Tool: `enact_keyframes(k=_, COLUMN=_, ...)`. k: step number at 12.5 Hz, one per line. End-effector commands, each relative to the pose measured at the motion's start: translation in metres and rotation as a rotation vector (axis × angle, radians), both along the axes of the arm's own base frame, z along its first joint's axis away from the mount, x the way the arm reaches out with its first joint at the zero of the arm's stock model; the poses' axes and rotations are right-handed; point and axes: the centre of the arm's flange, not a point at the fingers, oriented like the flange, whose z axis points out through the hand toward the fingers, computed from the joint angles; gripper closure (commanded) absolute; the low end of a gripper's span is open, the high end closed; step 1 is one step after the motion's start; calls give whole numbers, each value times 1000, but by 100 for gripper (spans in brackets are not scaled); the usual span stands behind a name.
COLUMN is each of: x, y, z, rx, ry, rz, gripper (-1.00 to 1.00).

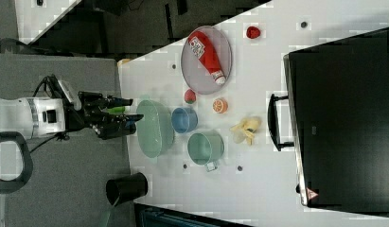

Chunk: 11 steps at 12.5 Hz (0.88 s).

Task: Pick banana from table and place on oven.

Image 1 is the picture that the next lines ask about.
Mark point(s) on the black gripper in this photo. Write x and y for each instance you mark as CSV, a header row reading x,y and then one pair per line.
x,y
91,115

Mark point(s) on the peeled toy banana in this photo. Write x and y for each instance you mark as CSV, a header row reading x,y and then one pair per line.
x,y
245,130

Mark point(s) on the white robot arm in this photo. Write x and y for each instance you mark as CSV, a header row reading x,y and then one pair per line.
x,y
27,118

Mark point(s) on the black toaster oven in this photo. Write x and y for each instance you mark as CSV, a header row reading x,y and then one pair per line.
x,y
338,94

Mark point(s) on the green marker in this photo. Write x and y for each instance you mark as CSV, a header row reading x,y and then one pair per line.
x,y
116,110

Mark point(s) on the blue cup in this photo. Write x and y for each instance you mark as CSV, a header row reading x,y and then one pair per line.
x,y
184,120

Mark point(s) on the black cylinder cup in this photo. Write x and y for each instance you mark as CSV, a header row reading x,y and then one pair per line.
x,y
127,188

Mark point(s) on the red toy strawberry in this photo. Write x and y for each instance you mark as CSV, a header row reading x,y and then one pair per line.
x,y
189,96

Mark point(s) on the grey round plate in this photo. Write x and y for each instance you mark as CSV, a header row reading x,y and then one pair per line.
x,y
195,75

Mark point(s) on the orange slice toy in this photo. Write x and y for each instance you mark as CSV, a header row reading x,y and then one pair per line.
x,y
220,105

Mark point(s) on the red ketchup bottle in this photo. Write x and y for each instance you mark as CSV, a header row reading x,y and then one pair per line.
x,y
203,49

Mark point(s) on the red toy raspberry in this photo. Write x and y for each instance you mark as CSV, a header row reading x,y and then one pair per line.
x,y
253,32

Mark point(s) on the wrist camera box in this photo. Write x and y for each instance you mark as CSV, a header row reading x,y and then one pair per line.
x,y
71,94

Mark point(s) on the green mug with handle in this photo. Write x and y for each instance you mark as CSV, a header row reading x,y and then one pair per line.
x,y
205,149

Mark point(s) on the black oven door handle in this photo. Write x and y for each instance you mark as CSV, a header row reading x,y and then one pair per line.
x,y
273,124

